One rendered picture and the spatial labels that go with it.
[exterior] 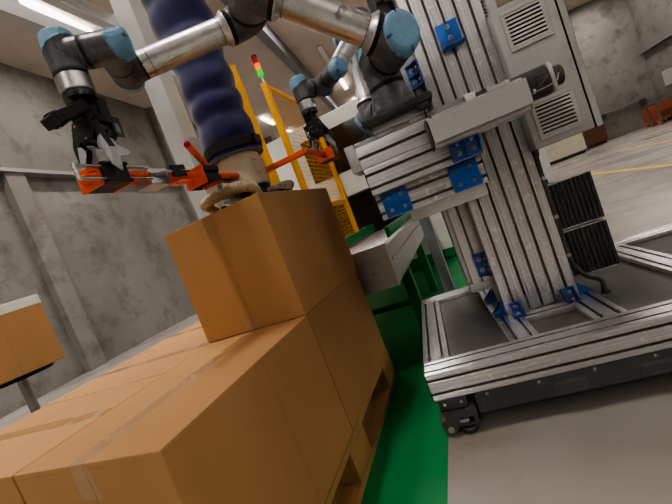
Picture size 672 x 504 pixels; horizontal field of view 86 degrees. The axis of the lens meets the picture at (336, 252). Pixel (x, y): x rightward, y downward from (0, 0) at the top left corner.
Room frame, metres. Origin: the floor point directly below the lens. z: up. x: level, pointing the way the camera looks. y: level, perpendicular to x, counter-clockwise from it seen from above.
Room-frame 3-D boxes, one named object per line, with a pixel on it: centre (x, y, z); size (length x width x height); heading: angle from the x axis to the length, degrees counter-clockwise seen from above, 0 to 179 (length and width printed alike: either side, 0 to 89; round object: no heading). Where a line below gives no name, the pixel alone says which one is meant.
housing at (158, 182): (1.02, 0.40, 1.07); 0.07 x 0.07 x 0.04; 68
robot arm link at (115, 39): (0.94, 0.35, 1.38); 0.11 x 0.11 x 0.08; 12
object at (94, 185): (0.89, 0.46, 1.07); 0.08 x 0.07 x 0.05; 158
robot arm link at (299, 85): (1.61, -0.11, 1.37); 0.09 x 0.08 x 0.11; 123
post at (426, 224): (2.17, -0.57, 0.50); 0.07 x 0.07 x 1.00; 70
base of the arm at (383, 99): (1.21, -0.35, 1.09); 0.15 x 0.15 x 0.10
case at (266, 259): (1.44, 0.23, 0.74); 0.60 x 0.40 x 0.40; 159
